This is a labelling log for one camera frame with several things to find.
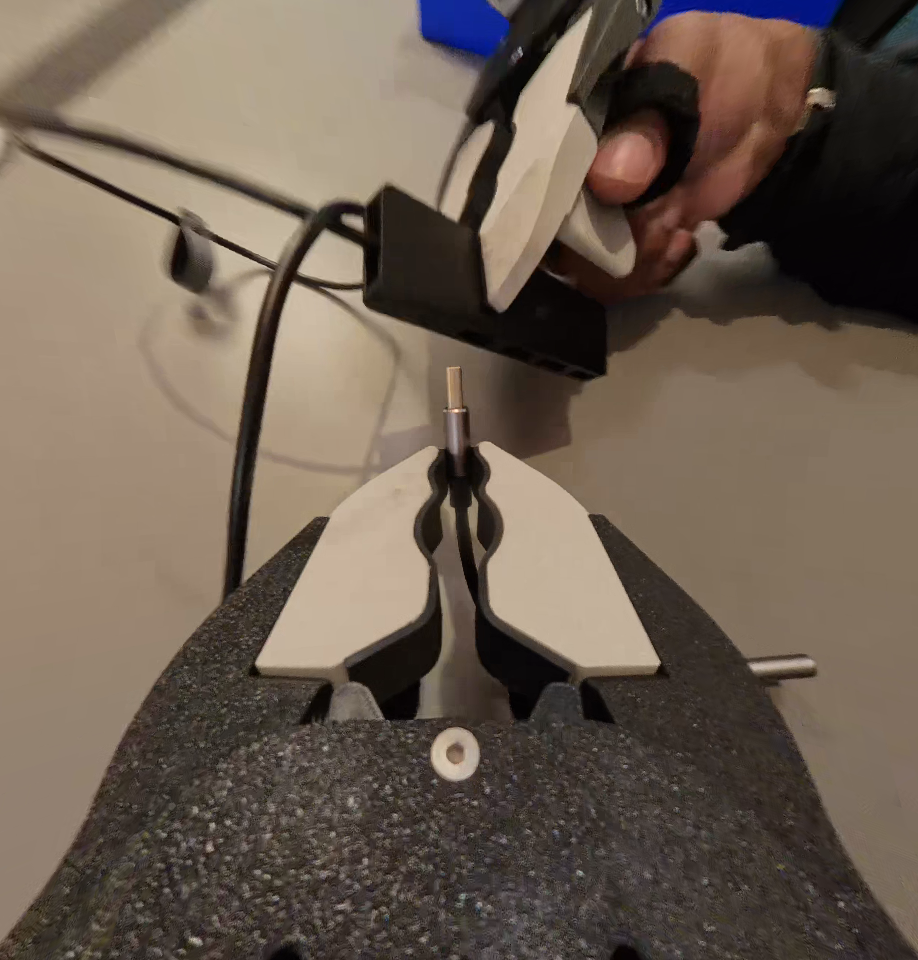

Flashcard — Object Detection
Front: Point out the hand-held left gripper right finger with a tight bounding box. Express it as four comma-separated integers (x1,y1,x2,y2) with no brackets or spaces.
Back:
470,441,662,699

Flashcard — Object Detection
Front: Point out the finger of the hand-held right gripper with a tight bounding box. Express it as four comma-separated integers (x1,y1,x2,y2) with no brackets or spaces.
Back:
436,112,520,230
477,9,604,314

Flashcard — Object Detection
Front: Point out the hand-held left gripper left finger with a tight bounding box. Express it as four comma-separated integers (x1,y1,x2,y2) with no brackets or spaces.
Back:
255,447,451,699

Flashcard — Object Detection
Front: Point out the slim black USB hub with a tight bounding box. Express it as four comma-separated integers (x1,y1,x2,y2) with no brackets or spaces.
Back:
361,186,608,380

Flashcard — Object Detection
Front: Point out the blue bin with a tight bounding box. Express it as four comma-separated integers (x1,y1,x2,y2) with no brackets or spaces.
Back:
420,0,842,57

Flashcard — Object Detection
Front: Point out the black braided cable grey plug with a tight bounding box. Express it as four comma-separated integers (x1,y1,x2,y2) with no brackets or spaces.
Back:
442,366,818,682

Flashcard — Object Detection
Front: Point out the black USB cable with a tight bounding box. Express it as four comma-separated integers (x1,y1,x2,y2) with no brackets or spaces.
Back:
0,105,370,295

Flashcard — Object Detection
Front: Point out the person's right forearm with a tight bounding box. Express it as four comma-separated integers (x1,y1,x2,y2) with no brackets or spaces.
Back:
721,0,918,324

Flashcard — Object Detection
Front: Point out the person's right hand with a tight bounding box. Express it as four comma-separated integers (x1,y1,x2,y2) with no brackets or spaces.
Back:
564,15,823,305

